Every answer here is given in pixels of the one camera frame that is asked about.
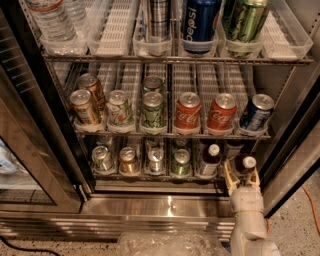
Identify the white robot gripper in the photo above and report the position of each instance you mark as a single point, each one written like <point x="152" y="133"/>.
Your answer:
<point x="247" y="199"/>

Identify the dark drink bottle white cap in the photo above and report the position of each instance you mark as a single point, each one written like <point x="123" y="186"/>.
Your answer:
<point x="244" y="164"/>

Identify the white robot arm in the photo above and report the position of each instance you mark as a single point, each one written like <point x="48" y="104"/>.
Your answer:
<point x="249" y="235"/>

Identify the stainless steel fridge door right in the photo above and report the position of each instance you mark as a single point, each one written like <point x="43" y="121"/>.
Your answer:
<point x="302" y="162"/>

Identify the stainless steel fridge door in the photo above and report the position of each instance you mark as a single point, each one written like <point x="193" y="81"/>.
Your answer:
<point x="35" y="124"/>
<point x="302" y="162"/>

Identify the blue Pepsi can middle shelf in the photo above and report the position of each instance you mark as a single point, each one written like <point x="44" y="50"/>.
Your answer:
<point x="258" y="110"/>

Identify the blue pepsi can shelf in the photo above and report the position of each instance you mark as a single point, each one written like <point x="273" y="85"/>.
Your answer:
<point x="258" y="110"/>
<point x="198" y="22"/>

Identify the silver slim can bottom shelf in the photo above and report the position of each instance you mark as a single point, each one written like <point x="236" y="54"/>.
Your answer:
<point x="155" y="160"/>

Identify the gold can bottom shelf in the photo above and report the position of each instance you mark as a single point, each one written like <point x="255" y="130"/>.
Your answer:
<point x="128" y="161"/>

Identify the silver green can bottom shelf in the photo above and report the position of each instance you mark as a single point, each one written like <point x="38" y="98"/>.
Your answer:
<point x="102" y="159"/>

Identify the green can top shelf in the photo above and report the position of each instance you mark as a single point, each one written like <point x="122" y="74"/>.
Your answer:
<point x="242" y="21"/>

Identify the blue Pepsi can top shelf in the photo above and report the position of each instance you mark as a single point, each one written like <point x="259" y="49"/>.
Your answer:
<point x="198" y="22"/>

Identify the silver plaid can top shelf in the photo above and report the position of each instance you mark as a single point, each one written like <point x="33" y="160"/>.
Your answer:
<point x="158" y="20"/>

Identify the stainless steel fridge door left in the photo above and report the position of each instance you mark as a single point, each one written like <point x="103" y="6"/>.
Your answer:
<point x="35" y="124"/>

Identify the clear water bottle top shelf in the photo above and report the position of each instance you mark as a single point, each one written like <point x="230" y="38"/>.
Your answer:
<point x="52" y="19"/>

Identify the red Coca-Cola can right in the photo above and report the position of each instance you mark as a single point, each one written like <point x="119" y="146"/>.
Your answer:
<point x="222" y="110"/>

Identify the red coca-cola can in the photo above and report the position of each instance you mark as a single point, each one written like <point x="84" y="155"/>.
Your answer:
<point x="222" y="110"/>
<point x="187" y="110"/>

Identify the red Coca-Cola can left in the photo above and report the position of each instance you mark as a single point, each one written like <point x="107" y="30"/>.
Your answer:
<point x="187" y="110"/>

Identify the green can front middle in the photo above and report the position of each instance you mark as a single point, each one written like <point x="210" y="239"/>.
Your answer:
<point x="152" y="110"/>

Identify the clear plastic bag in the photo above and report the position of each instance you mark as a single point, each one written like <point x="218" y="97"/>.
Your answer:
<point x="169" y="244"/>

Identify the green can rear middle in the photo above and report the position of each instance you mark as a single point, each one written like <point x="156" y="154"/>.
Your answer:
<point x="152" y="83"/>

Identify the white green can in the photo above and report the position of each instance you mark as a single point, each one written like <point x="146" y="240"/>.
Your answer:
<point x="119" y="108"/>

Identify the gold can front left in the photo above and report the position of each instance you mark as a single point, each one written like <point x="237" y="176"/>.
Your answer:
<point x="85" y="108"/>

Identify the gold can rear left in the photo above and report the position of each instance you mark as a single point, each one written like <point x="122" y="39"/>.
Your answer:
<point x="93" y="84"/>

